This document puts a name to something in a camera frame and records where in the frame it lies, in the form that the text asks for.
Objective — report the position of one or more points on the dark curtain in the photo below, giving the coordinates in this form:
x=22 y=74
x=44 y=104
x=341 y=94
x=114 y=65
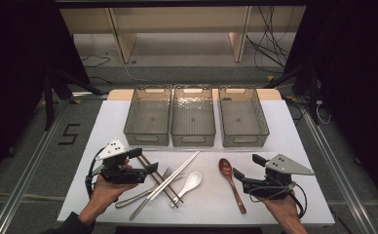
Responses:
x=15 y=81
x=356 y=81

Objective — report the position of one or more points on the aluminium floor rail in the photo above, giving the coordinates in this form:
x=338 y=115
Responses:
x=21 y=191
x=339 y=182

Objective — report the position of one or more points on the brown wooden chopstick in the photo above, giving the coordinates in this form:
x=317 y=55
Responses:
x=174 y=202
x=178 y=197

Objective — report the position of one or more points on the black metal stand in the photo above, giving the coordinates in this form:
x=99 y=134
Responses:
x=313 y=97
x=49 y=107

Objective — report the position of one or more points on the person's left hand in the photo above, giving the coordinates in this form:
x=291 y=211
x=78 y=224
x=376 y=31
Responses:
x=104 y=195

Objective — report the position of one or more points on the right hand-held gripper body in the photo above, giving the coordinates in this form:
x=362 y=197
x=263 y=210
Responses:
x=271 y=187

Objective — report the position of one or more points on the beige wooden desk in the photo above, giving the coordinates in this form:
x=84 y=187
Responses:
x=123 y=39

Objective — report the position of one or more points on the white ceramic spoon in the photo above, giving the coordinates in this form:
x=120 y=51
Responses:
x=193 y=180

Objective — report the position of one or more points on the smoky clear plastic bin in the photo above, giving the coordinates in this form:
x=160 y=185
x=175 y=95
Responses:
x=242 y=118
x=193 y=118
x=148 y=117

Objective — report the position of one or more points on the person's right hand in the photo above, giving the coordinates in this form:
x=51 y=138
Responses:
x=284 y=208

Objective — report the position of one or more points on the brown wooden spoon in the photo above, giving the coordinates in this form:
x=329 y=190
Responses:
x=226 y=167

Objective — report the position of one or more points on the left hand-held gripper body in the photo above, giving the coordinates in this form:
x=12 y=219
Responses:
x=119 y=175

